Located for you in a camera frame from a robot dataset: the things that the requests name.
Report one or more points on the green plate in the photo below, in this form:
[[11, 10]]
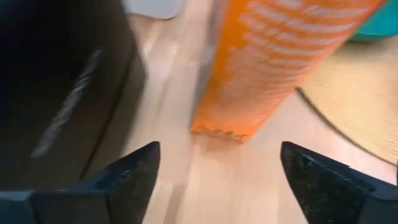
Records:
[[381, 25]]

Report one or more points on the black box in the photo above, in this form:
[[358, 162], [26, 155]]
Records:
[[56, 87]]

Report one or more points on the orange cereal box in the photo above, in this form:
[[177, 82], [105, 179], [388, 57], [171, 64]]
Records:
[[273, 62]]

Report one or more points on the round woven placemat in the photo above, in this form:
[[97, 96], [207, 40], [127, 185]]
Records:
[[357, 93]]

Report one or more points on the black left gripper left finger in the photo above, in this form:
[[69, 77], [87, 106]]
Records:
[[127, 183]]

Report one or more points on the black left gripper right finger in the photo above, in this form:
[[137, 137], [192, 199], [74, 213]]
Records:
[[323, 189]]

